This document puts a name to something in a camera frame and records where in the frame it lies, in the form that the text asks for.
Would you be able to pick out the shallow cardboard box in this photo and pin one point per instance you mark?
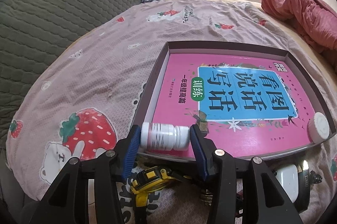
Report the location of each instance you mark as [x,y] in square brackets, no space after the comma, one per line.
[151,92]

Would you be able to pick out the pink and blue book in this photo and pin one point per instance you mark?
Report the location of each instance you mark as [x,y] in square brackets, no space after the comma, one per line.
[181,68]

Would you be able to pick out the white earbuds case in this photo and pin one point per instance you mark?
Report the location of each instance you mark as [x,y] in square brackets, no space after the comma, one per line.
[287,179]

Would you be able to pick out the yellow and black wristwatch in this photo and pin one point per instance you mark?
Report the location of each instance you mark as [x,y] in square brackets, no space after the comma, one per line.
[151,176]

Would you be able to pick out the white pill bottle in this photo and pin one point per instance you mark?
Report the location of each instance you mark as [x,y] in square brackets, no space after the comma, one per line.
[163,136]

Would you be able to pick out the pink quilt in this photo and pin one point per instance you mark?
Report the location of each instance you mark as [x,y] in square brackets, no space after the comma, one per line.
[295,8]

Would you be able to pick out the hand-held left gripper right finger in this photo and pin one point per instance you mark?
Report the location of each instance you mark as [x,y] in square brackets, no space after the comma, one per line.
[199,154]

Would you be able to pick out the white round jar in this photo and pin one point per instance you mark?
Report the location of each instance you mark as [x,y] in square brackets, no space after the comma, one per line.
[319,127]

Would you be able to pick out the grey quilted cover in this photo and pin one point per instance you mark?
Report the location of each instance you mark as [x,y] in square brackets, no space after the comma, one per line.
[52,18]

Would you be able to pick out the strawberry print bed sheet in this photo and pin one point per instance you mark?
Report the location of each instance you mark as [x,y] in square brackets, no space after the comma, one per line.
[105,66]

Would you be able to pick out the black and gold lighter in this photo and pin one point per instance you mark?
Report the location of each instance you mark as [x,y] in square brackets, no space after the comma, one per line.
[303,187]

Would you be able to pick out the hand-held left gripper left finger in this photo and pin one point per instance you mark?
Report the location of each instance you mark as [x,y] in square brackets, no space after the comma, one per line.
[131,151]

